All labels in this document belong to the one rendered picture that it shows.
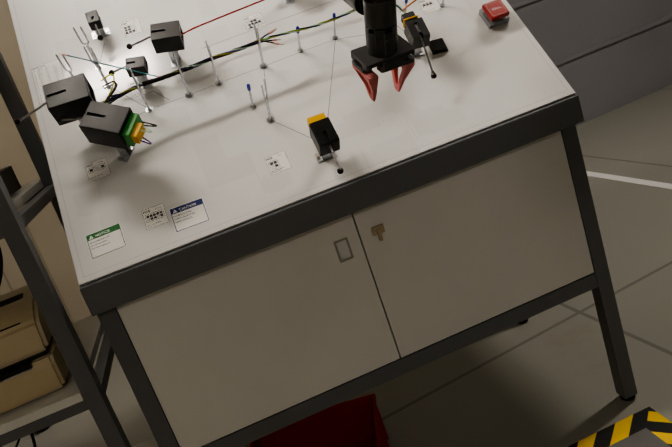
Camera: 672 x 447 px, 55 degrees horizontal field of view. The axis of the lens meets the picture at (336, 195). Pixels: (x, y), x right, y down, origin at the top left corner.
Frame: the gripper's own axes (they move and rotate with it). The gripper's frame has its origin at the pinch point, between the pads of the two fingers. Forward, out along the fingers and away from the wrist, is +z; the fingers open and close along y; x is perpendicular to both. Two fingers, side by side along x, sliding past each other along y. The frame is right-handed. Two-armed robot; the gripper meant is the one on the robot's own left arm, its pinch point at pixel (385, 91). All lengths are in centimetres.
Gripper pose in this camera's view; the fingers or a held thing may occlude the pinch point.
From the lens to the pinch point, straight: 124.5
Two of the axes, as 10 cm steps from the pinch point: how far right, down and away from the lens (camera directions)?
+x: 4.5, 5.7, -6.8
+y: -8.9, 3.8, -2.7
